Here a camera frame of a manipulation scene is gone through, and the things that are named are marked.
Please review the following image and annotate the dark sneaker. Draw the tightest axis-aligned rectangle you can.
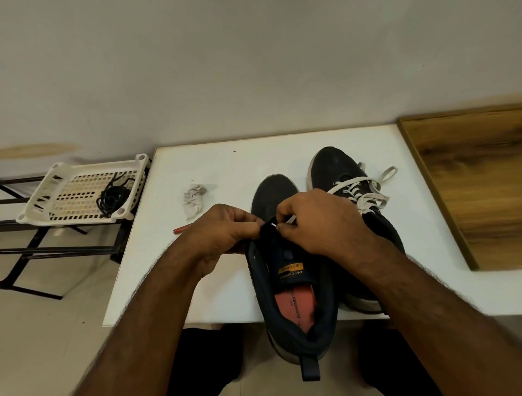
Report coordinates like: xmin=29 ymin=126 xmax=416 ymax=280
xmin=245 ymin=172 xmax=341 ymax=383
xmin=307 ymin=145 xmax=407 ymax=316

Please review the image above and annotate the person's right forearm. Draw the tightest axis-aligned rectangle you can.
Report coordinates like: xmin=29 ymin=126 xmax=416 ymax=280
xmin=351 ymin=239 xmax=522 ymax=396

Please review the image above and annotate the wooden board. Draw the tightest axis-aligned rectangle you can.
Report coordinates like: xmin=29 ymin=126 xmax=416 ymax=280
xmin=397 ymin=105 xmax=522 ymax=273

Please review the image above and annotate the black metal rack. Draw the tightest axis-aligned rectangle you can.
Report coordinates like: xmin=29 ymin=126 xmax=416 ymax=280
xmin=0 ymin=173 xmax=138 ymax=302

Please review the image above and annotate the grey shoelace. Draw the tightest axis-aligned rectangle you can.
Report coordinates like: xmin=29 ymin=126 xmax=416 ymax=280
xmin=325 ymin=165 xmax=400 ymax=215

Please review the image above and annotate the person's right hand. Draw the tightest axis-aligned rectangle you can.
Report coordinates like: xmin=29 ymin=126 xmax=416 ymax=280
xmin=275 ymin=188 xmax=383 ymax=269

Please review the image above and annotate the person's left hand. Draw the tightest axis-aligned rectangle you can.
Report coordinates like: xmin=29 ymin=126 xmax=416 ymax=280
xmin=173 ymin=203 xmax=267 ymax=280

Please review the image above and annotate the person's left forearm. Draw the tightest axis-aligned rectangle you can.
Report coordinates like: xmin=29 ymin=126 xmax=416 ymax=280
xmin=73 ymin=249 xmax=213 ymax=396

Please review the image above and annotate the white perforated plastic tray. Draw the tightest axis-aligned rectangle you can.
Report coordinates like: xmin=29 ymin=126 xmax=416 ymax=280
xmin=15 ymin=152 xmax=153 ymax=228

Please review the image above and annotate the crumpled white paper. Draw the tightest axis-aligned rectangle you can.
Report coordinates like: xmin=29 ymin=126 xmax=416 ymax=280
xmin=181 ymin=183 xmax=209 ymax=222

